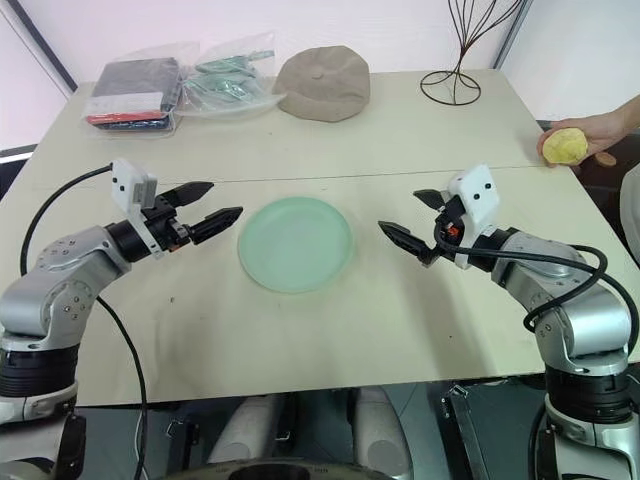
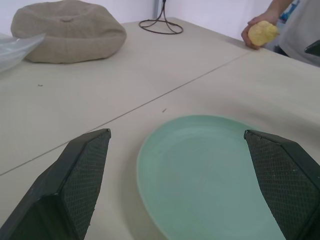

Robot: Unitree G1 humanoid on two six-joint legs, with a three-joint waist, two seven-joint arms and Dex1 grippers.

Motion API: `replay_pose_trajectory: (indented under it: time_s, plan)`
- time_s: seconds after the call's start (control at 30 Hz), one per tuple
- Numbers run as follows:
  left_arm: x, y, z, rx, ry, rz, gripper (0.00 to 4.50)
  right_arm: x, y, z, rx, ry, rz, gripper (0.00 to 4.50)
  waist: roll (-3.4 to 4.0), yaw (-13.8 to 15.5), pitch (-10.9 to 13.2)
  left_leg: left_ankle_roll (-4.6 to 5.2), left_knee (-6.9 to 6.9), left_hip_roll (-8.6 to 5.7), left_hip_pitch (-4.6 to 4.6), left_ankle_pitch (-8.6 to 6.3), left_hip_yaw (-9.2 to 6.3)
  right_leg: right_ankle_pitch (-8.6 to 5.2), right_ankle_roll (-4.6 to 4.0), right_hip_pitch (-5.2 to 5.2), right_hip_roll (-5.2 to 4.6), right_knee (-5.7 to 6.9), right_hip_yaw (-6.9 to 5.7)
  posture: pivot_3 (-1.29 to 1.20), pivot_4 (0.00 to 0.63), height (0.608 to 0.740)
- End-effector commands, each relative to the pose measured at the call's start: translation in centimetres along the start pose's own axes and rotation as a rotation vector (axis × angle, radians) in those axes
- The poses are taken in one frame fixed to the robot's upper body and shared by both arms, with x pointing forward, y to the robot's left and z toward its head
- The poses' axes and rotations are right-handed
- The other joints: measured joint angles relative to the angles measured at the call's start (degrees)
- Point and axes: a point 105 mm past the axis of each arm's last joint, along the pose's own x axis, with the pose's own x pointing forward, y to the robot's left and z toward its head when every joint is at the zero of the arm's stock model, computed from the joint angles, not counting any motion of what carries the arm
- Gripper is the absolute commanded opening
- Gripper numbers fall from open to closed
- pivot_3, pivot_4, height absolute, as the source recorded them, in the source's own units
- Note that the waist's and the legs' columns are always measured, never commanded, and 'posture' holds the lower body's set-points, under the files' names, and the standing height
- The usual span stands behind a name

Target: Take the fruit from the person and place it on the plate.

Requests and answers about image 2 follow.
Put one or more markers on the person in grey shirt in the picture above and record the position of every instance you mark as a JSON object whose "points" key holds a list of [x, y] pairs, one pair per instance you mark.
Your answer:
{"points": [[297, 30]]}

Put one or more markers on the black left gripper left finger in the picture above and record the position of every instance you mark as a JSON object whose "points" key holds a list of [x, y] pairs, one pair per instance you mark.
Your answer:
{"points": [[62, 190]]}

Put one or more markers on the black device at person's side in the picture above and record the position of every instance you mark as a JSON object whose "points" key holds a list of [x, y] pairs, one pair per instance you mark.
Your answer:
{"points": [[313, 48]]}

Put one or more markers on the clear plastic bag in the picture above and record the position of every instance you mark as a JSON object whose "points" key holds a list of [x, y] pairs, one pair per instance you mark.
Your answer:
{"points": [[15, 50]]}

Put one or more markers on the person's bare hand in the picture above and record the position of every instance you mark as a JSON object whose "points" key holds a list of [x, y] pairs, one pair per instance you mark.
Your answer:
{"points": [[251, 37]]}

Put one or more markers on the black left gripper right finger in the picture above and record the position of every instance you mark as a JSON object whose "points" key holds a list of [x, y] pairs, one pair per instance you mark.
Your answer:
{"points": [[287, 180]]}

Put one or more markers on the yellow sponge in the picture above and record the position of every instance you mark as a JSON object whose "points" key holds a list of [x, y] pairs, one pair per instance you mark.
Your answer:
{"points": [[262, 32]]}

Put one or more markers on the beige knitted beret hat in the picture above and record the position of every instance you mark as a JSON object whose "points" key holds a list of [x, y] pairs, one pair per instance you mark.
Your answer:
{"points": [[70, 32]]}

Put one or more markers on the mint green ceramic plate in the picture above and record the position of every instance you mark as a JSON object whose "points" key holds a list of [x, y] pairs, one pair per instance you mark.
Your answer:
{"points": [[200, 180]]}

